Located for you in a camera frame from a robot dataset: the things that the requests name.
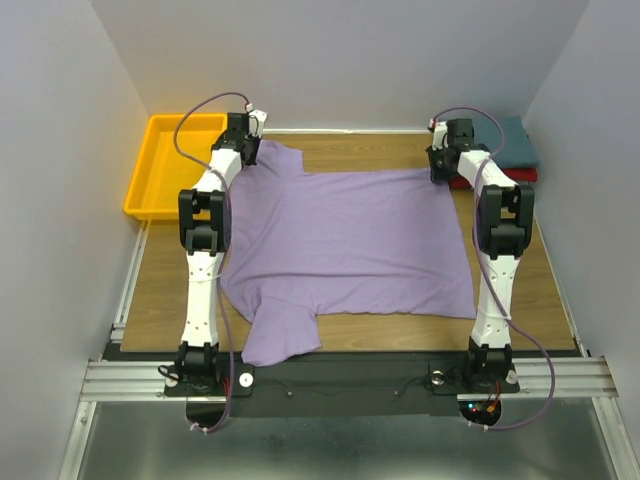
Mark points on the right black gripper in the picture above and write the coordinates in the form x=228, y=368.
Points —
x=438, y=176

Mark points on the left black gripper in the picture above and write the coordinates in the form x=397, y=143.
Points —
x=255, y=141

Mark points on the purple t shirt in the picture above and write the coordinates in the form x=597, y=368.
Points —
x=310, y=244

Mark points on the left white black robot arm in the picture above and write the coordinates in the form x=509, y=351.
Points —
x=205, y=227

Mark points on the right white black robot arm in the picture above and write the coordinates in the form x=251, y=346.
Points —
x=501, y=232

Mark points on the folded teal t shirt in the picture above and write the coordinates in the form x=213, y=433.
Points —
x=518, y=150

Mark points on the folded red t shirt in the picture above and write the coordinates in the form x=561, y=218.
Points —
x=517, y=174

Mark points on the yellow plastic bin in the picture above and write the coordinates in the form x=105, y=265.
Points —
x=161, y=172

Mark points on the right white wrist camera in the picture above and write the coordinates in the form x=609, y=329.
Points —
x=439, y=131

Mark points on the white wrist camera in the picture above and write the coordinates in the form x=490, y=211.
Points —
x=439, y=131
x=257, y=120

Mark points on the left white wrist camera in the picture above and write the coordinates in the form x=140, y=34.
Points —
x=257, y=120

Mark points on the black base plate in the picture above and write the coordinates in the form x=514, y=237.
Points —
x=330, y=384

